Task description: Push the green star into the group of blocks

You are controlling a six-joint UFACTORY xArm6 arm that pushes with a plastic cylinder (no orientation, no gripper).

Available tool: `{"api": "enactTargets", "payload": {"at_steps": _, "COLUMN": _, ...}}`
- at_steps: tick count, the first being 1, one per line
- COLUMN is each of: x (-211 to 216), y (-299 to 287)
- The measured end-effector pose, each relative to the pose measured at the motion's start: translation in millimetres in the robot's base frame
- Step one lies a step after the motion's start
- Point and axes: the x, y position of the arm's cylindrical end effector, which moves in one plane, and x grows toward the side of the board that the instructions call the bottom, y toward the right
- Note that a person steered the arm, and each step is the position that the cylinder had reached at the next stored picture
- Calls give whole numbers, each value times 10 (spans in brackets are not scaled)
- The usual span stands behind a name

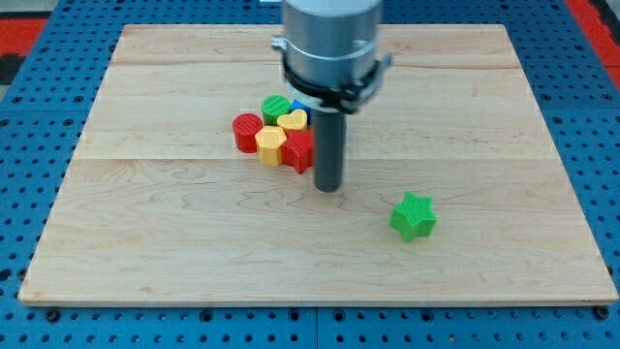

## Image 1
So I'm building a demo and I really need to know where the yellow hexagon block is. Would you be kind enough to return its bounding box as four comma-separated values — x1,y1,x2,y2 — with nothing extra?
255,126,287,166

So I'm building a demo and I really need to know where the blue block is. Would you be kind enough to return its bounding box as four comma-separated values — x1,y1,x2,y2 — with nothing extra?
291,99,311,117

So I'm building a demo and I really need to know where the wooden board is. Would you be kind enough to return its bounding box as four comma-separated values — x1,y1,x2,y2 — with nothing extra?
18,24,618,307

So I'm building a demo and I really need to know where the yellow heart block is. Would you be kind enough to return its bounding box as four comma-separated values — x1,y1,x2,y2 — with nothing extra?
276,109,308,136

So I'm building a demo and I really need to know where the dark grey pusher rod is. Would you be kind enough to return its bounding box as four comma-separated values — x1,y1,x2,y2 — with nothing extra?
312,111,346,193

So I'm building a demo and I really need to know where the black clamp ring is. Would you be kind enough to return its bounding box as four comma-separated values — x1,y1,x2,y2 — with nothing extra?
281,57,384,115

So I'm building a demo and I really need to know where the green cylinder block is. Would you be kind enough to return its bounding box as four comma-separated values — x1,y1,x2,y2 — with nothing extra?
261,95,291,126

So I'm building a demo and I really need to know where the green star block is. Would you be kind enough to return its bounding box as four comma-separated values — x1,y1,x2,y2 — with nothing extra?
389,191,437,242

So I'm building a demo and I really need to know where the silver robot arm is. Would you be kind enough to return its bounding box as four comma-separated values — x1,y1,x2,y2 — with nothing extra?
271,0,389,109

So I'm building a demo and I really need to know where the red star block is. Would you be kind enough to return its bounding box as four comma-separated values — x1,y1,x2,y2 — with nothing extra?
281,130,314,175

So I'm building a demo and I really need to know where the red cylinder block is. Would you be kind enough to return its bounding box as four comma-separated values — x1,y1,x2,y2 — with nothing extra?
232,112,263,153

